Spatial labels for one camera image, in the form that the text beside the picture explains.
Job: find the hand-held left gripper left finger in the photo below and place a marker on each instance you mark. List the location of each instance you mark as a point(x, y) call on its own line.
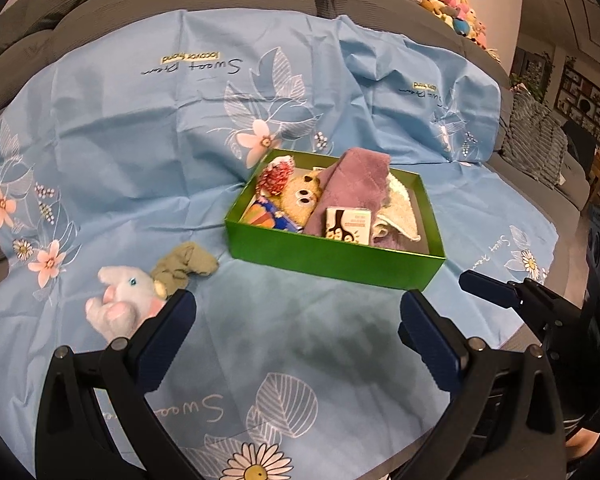
point(165, 345)

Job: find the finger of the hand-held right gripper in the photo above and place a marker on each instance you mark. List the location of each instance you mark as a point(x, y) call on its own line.
point(485, 287)

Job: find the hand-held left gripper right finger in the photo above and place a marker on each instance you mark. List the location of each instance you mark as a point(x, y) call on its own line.
point(430, 350)

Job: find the white and yellow towel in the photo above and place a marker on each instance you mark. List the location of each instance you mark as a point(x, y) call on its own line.
point(400, 215)

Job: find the green cardboard box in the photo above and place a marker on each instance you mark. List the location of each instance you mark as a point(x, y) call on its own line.
point(330, 260)

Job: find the small white printed box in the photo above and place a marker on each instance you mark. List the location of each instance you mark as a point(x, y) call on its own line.
point(350, 225)

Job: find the orange and blue packet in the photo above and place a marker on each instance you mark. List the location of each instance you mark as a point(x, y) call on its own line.
point(262, 217)

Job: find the mauve quilted cloth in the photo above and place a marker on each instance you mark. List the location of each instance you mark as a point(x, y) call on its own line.
point(355, 180)

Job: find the yellow spotted plush toy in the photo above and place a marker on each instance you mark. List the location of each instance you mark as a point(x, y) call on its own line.
point(300, 200)

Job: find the red and white patterned plush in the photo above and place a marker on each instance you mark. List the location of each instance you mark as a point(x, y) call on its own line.
point(275, 177)

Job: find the person's right forearm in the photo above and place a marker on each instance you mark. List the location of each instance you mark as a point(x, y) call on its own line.
point(585, 440)

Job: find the white pink plush bunny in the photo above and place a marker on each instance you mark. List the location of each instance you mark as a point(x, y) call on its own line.
point(125, 290)

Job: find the olive green cloth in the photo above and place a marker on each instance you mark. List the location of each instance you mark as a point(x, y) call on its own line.
point(190, 260)

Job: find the grey striped cushion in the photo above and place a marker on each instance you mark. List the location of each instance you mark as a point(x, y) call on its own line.
point(535, 135)

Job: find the blue floral sheet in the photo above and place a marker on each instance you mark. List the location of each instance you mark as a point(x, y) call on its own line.
point(130, 160)

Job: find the pile of plush toys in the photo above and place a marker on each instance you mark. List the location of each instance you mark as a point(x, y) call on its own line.
point(450, 5)

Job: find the dark wall shelf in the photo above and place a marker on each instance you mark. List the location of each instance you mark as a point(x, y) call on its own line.
point(585, 95)

